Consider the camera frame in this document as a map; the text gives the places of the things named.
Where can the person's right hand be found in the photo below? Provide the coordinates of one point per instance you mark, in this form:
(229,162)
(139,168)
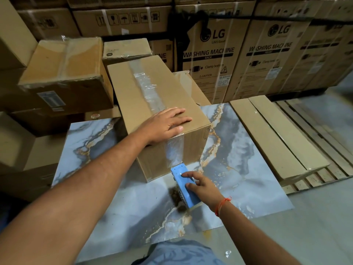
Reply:
(205,190)

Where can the person's left hand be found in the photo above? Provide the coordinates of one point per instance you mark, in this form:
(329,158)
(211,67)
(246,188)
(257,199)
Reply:
(161,126)

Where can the person's left fingers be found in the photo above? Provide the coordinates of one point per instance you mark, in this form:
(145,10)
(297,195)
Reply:
(176,119)

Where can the person's right thumb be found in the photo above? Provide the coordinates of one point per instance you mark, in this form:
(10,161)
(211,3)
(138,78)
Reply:
(190,186)

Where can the blue tape dispenser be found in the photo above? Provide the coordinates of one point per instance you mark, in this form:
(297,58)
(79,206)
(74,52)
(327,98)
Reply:
(182,187)

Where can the taped brown cardboard box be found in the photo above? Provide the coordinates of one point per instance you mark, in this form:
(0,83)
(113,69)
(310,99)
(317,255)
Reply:
(154,91)

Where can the person's left forearm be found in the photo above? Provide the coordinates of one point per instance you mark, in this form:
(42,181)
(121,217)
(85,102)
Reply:
(69,195)

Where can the person's right forearm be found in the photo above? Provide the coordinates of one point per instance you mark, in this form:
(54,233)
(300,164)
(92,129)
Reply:
(248,234)

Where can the plain brown cardboard box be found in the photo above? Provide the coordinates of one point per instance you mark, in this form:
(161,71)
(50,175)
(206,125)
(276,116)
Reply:
(191,89)

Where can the blue grey marble tile slab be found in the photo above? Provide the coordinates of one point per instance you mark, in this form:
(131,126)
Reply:
(242,173)

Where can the carton with square code print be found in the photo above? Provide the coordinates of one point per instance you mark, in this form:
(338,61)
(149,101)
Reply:
(162,52)

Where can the person's grey blue clothing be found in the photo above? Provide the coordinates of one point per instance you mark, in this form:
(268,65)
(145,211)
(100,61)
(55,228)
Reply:
(179,255)

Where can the washing machine carton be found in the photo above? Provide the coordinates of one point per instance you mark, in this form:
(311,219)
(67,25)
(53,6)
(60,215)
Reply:
(328,52)
(215,57)
(271,57)

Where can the cardboard box with red sticker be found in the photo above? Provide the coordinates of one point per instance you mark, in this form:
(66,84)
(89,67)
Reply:
(102,114)

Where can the small pale cardboard box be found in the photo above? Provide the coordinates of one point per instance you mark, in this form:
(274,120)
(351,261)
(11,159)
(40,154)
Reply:
(125,51)

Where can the flat folded cardboard sheets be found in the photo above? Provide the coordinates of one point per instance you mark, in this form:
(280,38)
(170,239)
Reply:
(275,137)

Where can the carton with handling symbols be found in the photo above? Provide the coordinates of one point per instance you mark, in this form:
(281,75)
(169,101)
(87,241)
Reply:
(124,20)

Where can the cardboard box with white label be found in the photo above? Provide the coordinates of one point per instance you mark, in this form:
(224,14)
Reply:
(66,71)

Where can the low brown cardboard box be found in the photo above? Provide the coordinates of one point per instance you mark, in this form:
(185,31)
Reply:
(45,151)

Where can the wooden pallet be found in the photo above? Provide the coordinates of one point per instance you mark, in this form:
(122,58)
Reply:
(328,135)

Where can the large shaded cardboard box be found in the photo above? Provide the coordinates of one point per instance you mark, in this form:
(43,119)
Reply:
(15,143)

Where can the tall plain cardboard carton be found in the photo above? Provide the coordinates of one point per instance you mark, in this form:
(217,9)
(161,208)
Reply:
(13,33)

